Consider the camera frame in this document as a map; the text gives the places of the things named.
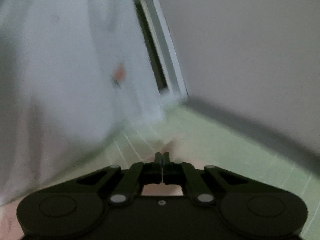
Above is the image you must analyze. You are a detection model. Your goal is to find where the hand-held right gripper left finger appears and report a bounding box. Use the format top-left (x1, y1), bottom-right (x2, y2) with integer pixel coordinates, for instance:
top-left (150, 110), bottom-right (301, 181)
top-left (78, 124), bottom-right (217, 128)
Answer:
top-left (75, 152), bottom-right (163, 207)

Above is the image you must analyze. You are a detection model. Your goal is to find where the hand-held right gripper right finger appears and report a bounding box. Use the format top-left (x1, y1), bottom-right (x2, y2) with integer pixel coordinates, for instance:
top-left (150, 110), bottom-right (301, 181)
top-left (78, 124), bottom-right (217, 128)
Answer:
top-left (162, 151), bottom-right (251, 207)

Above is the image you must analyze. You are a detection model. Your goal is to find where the green grid mat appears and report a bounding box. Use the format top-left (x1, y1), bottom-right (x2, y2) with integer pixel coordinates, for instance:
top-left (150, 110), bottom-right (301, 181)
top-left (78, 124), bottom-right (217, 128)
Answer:
top-left (82, 102), bottom-right (320, 238)

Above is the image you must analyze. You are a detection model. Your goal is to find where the white printed cloth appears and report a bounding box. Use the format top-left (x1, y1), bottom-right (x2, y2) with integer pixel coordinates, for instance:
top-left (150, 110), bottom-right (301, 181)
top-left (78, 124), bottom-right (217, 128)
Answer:
top-left (0, 0), bottom-right (167, 207)

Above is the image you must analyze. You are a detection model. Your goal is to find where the white window frame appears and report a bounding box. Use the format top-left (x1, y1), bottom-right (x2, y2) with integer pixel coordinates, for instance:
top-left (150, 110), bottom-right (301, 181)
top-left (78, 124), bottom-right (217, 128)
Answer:
top-left (130, 0), bottom-right (189, 103)

